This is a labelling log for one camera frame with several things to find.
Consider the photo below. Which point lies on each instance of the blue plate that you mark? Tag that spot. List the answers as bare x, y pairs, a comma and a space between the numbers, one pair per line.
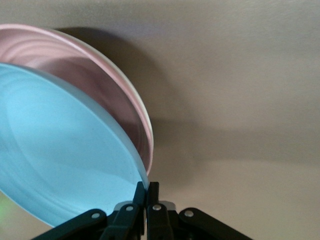
62, 150

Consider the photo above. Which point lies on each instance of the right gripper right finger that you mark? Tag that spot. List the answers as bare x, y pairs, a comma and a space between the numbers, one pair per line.
158, 220

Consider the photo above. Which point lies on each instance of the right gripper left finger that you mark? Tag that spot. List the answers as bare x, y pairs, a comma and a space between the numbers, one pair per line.
126, 220

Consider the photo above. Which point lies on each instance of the brown tablecloth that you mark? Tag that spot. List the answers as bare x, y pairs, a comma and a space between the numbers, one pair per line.
225, 100

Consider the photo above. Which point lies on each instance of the pink plate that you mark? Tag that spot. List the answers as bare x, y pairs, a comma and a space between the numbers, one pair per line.
87, 72

